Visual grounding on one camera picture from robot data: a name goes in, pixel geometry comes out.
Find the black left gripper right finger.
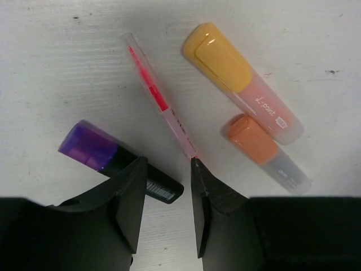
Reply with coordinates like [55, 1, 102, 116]
[191, 158, 360, 270]

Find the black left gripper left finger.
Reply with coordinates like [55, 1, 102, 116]
[1, 157, 147, 270]

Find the orange cap clear highlighter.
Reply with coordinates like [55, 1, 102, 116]
[221, 113, 312, 195]

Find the thin pink highlighter pen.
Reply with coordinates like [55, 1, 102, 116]
[121, 33, 197, 159]

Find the yellow cap pink highlighter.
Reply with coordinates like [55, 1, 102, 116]
[182, 23, 304, 145]

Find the purple cap black highlighter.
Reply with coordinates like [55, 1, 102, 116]
[58, 120, 184, 204]

